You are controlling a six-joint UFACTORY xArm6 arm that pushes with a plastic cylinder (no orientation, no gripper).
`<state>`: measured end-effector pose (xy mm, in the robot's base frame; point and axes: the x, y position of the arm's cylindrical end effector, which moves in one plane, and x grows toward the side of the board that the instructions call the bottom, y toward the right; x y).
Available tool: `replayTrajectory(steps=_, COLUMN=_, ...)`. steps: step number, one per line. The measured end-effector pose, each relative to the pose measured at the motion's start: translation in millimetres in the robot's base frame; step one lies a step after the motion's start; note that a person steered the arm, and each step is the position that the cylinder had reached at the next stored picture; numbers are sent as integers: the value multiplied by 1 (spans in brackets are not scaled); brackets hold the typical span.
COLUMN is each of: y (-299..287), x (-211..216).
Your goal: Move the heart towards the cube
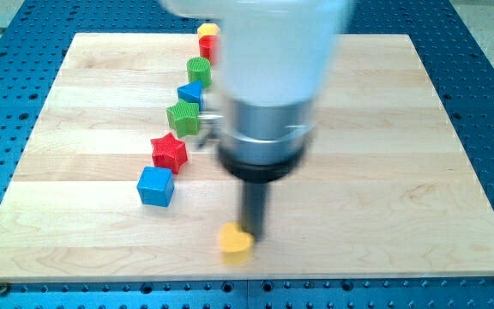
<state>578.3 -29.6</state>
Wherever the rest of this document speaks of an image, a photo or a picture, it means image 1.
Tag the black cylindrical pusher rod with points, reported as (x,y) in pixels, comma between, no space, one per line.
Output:
(253,208)

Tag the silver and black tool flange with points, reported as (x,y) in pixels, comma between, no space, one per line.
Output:
(259,143)

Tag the green cylinder block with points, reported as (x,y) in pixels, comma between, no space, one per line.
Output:
(199,70)

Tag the light wooden board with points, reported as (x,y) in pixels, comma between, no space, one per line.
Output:
(386,189)

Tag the blue triangle block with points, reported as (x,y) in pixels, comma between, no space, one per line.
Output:
(192,93)

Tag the yellow hexagon block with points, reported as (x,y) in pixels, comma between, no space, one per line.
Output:
(208,29)

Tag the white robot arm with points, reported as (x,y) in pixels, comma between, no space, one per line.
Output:
(271,60)

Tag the red cylinder block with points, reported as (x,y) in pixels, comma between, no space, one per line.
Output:
(209,48)

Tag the blue cube block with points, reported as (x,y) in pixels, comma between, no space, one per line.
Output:
(156,186)

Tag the yellow heart block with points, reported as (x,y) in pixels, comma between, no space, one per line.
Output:
(235,244)

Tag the red star block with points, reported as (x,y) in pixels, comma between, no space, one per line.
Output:
(169,152)

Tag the green star block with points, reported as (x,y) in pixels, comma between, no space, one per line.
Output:
(183,118)

